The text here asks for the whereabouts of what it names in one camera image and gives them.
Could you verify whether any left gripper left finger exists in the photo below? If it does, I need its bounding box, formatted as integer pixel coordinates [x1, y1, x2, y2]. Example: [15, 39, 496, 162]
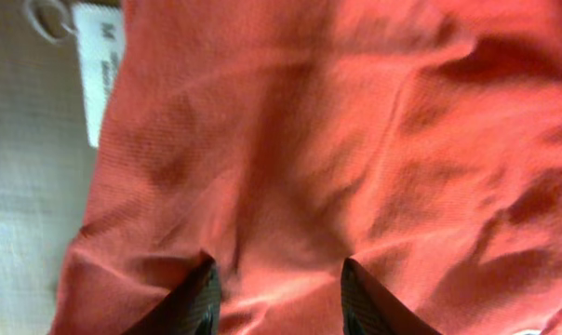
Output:
[124, 257, 221, 335]

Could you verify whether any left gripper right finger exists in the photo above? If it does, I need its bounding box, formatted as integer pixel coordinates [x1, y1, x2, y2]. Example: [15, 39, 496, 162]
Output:
[341, 258, 440, 335]

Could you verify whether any orange red t-shirt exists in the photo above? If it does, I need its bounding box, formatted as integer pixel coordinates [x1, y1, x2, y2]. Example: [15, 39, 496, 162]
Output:
[51, 0, 562, 334]

